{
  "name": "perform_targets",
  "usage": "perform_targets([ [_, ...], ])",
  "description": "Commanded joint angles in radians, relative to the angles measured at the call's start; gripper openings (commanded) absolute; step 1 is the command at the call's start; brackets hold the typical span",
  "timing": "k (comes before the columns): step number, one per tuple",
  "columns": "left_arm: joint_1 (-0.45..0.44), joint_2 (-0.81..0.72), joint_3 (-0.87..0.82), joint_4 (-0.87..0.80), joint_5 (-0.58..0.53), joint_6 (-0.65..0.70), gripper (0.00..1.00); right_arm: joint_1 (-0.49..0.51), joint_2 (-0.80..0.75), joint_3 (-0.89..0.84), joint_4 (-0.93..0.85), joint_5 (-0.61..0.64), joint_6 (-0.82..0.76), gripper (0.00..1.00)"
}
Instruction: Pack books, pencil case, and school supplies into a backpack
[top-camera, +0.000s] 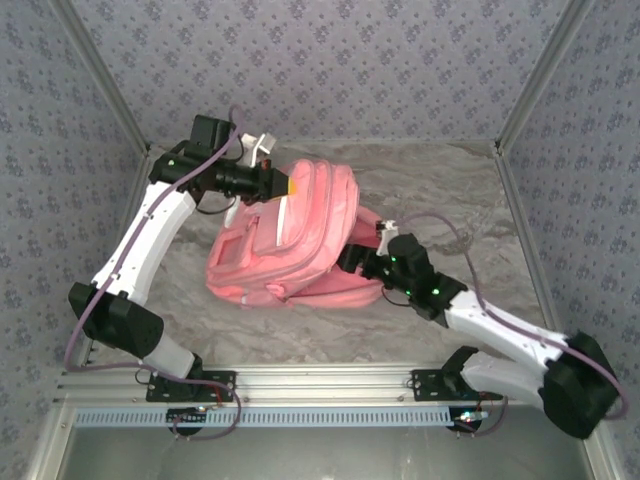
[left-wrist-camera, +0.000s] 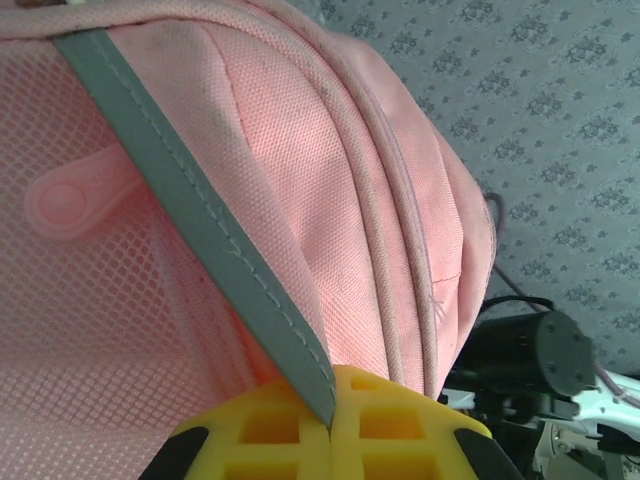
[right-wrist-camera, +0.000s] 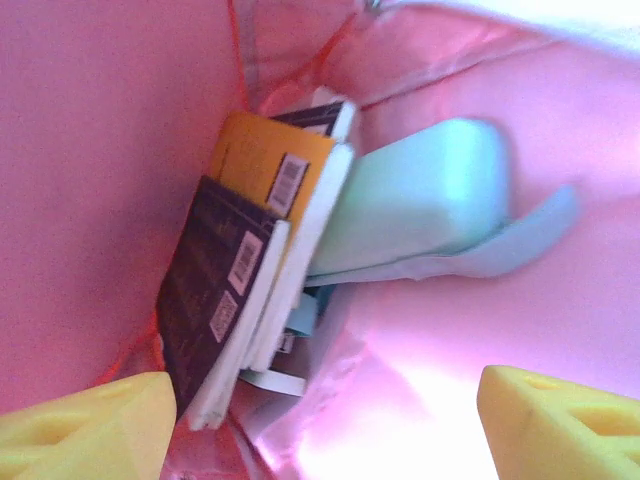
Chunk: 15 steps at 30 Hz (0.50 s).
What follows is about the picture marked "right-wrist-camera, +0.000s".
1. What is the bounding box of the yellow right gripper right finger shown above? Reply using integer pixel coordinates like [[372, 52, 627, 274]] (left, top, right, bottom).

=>
[[476, 363, 640, 480]]

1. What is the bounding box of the pink school backpack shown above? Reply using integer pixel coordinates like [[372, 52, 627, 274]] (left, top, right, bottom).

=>
[[0, 0, 640, 480]]

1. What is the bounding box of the dark blue paperback book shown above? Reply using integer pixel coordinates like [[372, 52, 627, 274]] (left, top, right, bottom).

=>
[[269, 87, 360, 146], [154, 174, 292, 432]]

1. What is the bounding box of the yellow paperback book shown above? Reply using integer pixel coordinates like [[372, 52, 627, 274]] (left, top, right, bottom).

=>
[[208, 111, 357, 361]]

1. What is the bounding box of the white light-blue notebook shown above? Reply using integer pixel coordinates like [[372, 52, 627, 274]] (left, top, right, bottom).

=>
[[303, 183, 582, 290]]

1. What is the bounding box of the light blue bar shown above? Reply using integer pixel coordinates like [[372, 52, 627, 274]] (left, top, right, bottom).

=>
[[288, 293, 322, 340]]

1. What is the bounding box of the mint green pencil case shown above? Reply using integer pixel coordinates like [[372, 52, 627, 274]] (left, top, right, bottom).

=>
[[304, 117, 512, 277]]

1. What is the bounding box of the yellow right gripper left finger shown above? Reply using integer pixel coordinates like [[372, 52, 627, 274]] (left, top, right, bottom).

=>
[[0, 371, 180, 480]]

